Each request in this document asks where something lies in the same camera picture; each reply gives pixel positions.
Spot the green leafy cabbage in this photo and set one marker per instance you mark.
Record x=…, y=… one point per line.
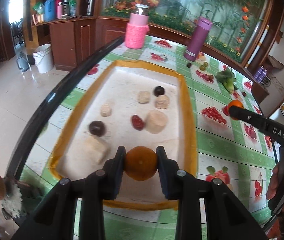
x=226, y=78

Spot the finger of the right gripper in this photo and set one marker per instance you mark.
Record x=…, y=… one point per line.
x=262, y=123

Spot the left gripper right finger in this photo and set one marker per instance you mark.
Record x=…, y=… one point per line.
x=167, y=169

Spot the bright orange mandarin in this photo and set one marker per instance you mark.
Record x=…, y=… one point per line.
x=235, y=103

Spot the dark plum among blocks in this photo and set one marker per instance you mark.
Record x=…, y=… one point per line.
x=159, y=90

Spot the red tomato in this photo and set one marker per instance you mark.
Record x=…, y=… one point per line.
x=225, y=110

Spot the blue plastic jug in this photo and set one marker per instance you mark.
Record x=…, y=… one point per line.
x=49, y=10

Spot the purple spray cans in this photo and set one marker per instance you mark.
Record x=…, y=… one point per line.
x=260, y=74

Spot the grey metal kettle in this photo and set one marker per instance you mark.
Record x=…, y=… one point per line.
x=22, y=62

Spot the white plastic bucket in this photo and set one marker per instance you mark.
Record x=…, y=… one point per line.
x=43, y=58

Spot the pink knit-sleeved jar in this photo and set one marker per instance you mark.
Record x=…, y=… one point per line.
x=137, y=27

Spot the large round beige block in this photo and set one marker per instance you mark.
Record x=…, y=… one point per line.
x=155, y=121

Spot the yellow-rimmed white tray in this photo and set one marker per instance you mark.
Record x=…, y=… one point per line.
x=119, y=86

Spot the large angular beige block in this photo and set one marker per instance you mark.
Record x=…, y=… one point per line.
x=96, y=149

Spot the pink water bottle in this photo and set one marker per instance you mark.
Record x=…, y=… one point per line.
x=59, y=10

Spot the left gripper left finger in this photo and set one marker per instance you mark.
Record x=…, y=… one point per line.
x=114, y=169

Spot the dark plum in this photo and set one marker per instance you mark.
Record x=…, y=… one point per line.
x=97, y=128

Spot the dark orange mandarin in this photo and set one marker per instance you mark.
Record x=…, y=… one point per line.
x=141, y=163

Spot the red date fruit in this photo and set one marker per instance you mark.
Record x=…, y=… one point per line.
x=137, y=122

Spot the dark olive fruit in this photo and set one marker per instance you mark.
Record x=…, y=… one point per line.
x=189, y=64

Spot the green grape middle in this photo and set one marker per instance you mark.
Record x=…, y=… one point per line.
x=202, y=68

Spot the purple thermos bottle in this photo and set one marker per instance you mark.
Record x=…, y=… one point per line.
x=198, y=39

